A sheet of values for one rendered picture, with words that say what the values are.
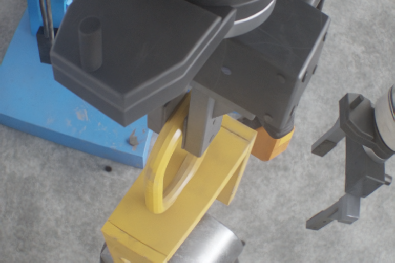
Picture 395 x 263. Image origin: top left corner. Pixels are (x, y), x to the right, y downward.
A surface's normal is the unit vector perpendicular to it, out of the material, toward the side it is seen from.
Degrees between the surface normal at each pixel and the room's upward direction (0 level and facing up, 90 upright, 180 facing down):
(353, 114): 24
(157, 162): 54
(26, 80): 0
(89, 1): 0
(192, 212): 0
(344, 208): 66
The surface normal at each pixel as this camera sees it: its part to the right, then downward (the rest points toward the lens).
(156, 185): 0.24, 0.80
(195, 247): 0.36, -0.30
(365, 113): 0.47, -0.49
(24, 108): 0.07, -0.49
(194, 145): -0.52, 0.72
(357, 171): -0.88, -0.34
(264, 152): -0.84, 0.44
